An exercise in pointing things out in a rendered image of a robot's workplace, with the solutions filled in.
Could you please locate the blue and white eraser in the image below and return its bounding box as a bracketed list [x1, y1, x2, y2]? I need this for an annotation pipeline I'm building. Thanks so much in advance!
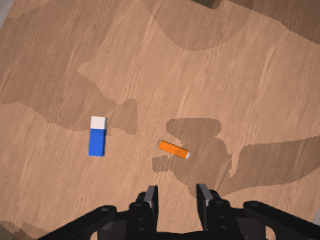
[88, 116, 107, 157]

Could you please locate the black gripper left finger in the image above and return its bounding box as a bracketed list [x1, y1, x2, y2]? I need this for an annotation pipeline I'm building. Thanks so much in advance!
[36, 185, 160, 240]

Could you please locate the orange aa battery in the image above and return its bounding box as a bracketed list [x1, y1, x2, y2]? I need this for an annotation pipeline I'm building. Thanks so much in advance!
[159, 140, 190, 159]

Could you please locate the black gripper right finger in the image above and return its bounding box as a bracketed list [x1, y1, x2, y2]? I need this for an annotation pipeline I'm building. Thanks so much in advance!
[196, 184, 320, 240]

